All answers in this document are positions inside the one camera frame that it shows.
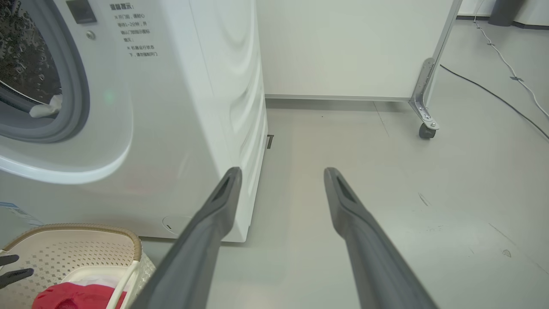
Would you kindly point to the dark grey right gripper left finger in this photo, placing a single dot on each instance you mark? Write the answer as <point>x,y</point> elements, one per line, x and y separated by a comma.
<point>201,240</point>

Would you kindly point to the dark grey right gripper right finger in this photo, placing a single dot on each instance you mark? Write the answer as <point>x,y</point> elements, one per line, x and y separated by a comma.
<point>364,249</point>

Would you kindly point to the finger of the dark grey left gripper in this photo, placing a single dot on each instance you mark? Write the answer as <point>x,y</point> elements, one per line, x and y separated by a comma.
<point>8,260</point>
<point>17,277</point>

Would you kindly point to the red garment with white stripes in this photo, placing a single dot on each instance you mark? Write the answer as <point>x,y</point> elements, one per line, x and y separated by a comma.
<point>77,298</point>

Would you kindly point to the white cloth garment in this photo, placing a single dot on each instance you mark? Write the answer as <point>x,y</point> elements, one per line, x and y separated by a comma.
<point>45,109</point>

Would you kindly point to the cream perforated laundry basket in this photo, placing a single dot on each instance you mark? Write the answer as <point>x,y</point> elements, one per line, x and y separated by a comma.
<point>64,253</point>

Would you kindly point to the white front-load washing machine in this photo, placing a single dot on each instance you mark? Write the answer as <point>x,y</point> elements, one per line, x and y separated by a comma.
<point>180,128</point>

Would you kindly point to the blue energy label sticker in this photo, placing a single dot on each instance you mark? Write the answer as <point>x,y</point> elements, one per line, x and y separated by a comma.
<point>19,214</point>

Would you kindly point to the black caster on angular leg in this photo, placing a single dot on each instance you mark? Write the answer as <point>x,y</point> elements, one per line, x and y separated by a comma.
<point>427,131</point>

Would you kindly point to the white partition panel angular metal leg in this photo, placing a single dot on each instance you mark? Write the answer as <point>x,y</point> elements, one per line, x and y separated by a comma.
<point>343,51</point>

